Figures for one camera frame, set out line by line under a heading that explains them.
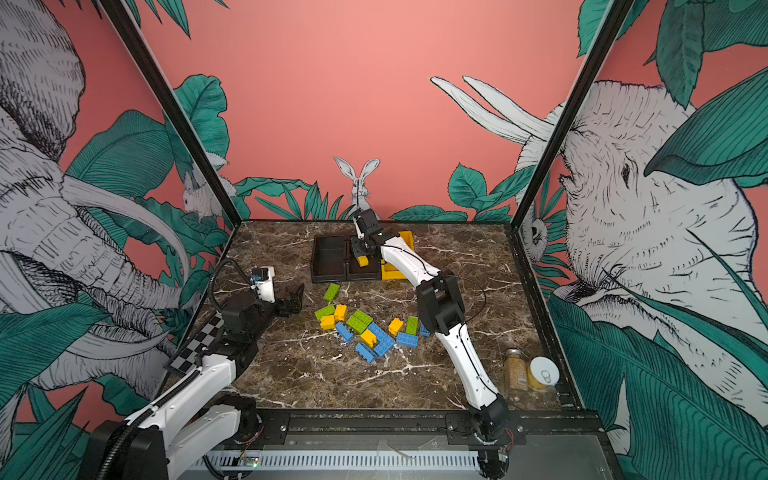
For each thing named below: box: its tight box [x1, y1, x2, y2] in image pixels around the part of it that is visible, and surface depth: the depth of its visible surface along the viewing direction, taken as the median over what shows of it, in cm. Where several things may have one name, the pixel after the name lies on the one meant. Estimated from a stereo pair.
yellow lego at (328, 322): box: [321, 315, 335, 330], surface depth 92 cm
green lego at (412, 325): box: [406, 316, 419, 336], surface depth 95 cm
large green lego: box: [346, 309, 374, 333], surface depth 94 cm
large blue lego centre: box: [368, 323, 396, 357], surface depth 90 cm
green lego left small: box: [315, 304, 335, 321], surface depth 95 cm
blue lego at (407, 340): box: [397, 332, 419, 348], surface depth 90 cm
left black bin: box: [311, 236, 349, 283], surface depth 109 cm
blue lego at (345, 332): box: [336, 322, 355, 343], surface depth 92 cm
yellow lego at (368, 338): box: [360, 329, 377, 348], surface depth 90 cm
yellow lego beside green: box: [334, 304, 348, 321], surface depth 95 cm
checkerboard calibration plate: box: [164, 311, 225, 375], surface depth 86 cm
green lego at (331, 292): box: [323, 283, 341, 302], surface depth 103 cm
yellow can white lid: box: [527, 355, 561, 391], surface depth 81 cm
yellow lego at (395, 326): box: [388, 317, 404, 336], surface depth 92 cm
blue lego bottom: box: [356, 342, 375, 363], surface depth 87 cm
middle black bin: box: [346, 236, 382, 281], surface depth 103 cm
